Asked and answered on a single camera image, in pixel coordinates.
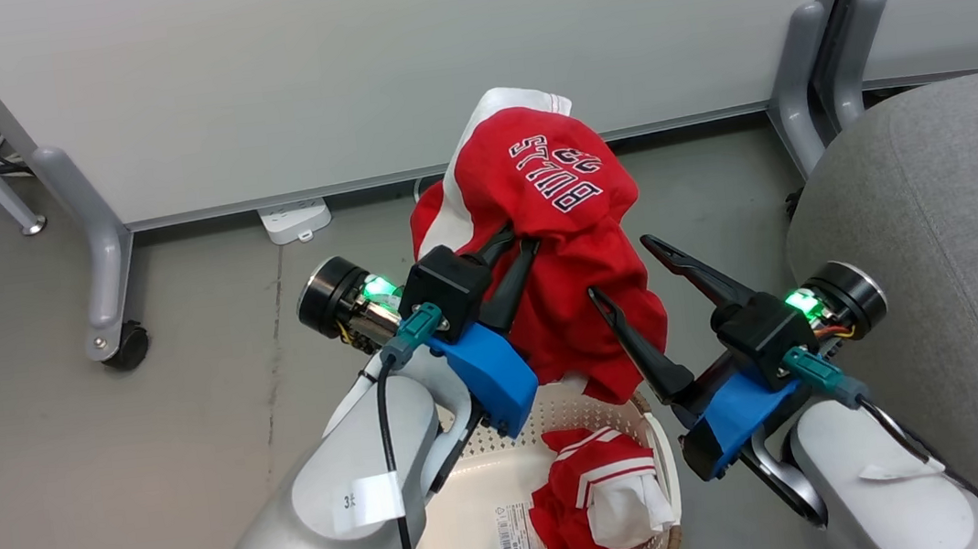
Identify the black sofa caster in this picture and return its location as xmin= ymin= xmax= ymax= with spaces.
xmin=780 ymin=186 xmax=812 ymax=225

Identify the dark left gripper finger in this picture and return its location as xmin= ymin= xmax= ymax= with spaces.
xmin=471 ymin=237 xmax=552 ymax=337
xmin=462 ymin=224 xmax=521 ymax=270

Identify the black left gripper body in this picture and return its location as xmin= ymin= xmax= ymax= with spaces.
xmin=293 ymin=239 xmax=500 ymax=362

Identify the white power strip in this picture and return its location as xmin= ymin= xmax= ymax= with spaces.
xmin=256 ymin=196 xmax=335 ymax=249

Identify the grey fabric sofa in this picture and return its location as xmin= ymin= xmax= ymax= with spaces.
xmin=767 ymin=69 xmax=978 ymax=549

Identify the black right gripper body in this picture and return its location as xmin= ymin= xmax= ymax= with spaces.
xmin=658 ymin=254 xmax=897 ymax=411

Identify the grey partition foot with caster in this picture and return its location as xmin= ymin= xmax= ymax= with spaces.
xmin=27 ymin=135 xmax=155 ymax=380

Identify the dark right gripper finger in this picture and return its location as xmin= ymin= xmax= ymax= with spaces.
xmin=587 ymin=277 xmax=700 ymax=415
xmin=639 ymin=223 xmax=758 ymax=319

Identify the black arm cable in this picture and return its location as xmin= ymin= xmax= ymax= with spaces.
xmin=363 ymin=300 xmax=471 ymax=549
xmin=780 ymin=325 xmax=978 ymax=539

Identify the large white partition panel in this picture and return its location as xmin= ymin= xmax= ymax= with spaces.
xmin=0 ymin=0 xmax=898 ymax=248

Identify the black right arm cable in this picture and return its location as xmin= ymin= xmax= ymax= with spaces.
xmin=780 ymin=325 xmax=978 ymax=539

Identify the red Bulls jersey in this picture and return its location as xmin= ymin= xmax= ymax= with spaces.
xmin=394 ymin=71 xmax=679 ymax=426

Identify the white perforated laundry basket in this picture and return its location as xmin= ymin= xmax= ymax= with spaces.
xmin=366 ymin=368 xmax=690 ymax=549

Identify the white barcode label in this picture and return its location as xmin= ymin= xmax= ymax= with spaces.
xmin=493 ymin=498 xmax=548 ymax=549

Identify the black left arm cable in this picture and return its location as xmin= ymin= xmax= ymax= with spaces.
xmin=363 ymin=300 xmax=471 ymax=549

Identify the red white striped garment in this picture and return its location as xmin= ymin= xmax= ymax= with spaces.
xmin=521 ymin=417 xmax=681 ymax=549

